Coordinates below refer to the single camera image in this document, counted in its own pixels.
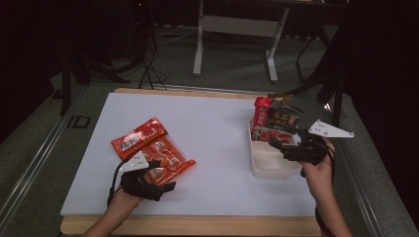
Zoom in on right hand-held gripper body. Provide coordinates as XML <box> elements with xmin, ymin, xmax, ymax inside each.
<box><xmin>281</xmin><ymin>118</ymin><xmax>356</xmax><ymax>167</ymax></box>

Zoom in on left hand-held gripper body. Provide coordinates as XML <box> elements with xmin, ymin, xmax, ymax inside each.
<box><xmin>119</xmin><ymin>150</ymin><xmax>165</xmax><ymax>202</ymax></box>

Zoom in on large clear orange snack packet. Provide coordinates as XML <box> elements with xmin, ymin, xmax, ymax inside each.
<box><xmin>131</xmin><ymin>133</ymin><xmax>197</xmax><ymax>187</ymax></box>

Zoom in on white divided lunch box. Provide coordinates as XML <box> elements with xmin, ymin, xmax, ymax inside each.
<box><xmin>248</xmin><ymin>118</ymin><xmax>302</xmax><ymax>179</ymax></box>

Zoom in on red and black food packet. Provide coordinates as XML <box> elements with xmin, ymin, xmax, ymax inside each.
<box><xmin>251</xmin><ymin>96</ymin><xmax>304</xmax><ymax>144</ymax></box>

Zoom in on person's left hand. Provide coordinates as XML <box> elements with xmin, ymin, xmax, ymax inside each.
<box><xmin>111</xmin><ymin>188</ymin><xmax>145</xmax><ymax>212</ymax></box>

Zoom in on person's right hand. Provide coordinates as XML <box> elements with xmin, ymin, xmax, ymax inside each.
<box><xmin>300</xmin><ymin>137</ymin><xmax>336</xmax><ymax>188</ymax></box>

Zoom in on small orange snack packet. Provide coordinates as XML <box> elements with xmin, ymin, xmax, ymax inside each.
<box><xmin>111</xmin><ymin>116</ymin><xmax>168</xmax><ymax>162</ymax></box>

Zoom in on white table mat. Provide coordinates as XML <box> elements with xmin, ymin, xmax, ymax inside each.
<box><xmin>59</xmin><ymin>92</ymin><xmax>317</xmax><ymax>217</ymax></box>

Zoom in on black curtain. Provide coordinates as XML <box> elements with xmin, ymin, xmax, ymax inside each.
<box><xmin>340</xmin><ymin>0</ymin><xmax>419</xmax><ymax>229</ymax></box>
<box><xmin>0</xmin><ymin>0</ymin><xmax>68</xmax><ymax>143</ymax></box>

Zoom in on black metal stand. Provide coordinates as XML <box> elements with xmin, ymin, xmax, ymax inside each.
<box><xmin>58</xmin><ymin>45</ymin><xmax>132</xmax><ymax>117</ymax></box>

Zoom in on black chair frame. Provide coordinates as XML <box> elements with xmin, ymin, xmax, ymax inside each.
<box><xmin>282</xmin><ymin>25</ymin><xmax>348</xmax><ymax>134</ymax></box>

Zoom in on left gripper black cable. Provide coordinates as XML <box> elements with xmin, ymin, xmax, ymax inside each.
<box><xmin>106</xmin><ymin>160</ymin><xmax>126</xmax><ymax>207</ymax></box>

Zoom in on metal floor rail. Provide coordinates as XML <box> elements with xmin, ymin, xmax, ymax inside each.
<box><xmin>323</xmin><ymin>102</ymin><xmax>387</xmax><ymax>237</ymax></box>
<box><xmin>0</xmin><ymin>86</ymin><xmax>89</xmax><ymax>225</ymax></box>
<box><xmin>151</xmin><ymin>83</ymin><xmax>289</xmax><ymax>98</ymax></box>

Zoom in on black floor cables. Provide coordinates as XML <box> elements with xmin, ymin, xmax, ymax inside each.
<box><xmin>137</xmin><ymin>31</ymin><xmax>168</xmax><ymax>91</ymax></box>

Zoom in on white metal desk frame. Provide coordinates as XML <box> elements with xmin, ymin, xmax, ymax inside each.
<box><xmin>192</xmin><ymin>0</ymin><xmax>292</xmax><ymax>84</ymax></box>

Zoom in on white floor cable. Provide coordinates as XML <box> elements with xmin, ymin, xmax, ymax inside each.
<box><xmin>153</xmin><ymin>27</ymin><xmax>200</xmax><ymax>45</ymax></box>

